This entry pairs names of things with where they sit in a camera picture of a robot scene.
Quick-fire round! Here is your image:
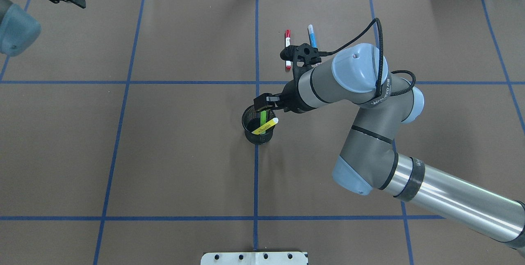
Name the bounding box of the blue highlighter pen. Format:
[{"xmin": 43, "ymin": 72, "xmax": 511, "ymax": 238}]
[{"xmin": 307, "ymin": 24, "xmax": 317, "ymax": 48}]

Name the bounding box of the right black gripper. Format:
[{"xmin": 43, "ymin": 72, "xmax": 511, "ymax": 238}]
[{"xmin": 253, "ymin": 80, "xmax": 308, "ymax": 122}]

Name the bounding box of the green highlighter pen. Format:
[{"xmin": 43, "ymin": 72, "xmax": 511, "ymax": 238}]
[{"xmin": 260, "ymin": 110, "xmax": 267, "ymax": 126}]

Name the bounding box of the black mesh pen cup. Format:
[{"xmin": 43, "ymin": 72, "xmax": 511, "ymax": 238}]
[{"xmin": 242, "ymin": 104, "xmax": 277, "ymax": 145}]

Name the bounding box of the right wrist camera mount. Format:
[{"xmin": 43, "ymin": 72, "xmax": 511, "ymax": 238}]
[{"xmin": 279, "ymin": 43, "xmax": 335, "ymax": 79}]

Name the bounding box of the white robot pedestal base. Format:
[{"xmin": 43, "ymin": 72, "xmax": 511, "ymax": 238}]
[{"xmin": 200, "ymin": 251, "xmax": 309, "ymax": 265}]

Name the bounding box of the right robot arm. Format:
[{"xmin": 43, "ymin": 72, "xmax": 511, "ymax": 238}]
[{"xmin": 253, "ymin": 43, "xmax": 525, "ymax": 255}]

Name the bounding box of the red capped white marker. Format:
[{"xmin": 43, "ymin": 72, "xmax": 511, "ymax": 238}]
[{"xmin": 284, "ymin": 29, "xmax": 291, "ymax": 72}]

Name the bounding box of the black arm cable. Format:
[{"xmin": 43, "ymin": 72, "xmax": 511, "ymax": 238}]
[{"xmin": 318, "ymin": 18, "xmax": 416, "ymax": 97}]

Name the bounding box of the yellow highlighter pen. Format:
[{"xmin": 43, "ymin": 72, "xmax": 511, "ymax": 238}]
[{"xmin": 251, "ymin": 118, "xmax": 279, "ymax": 135}]

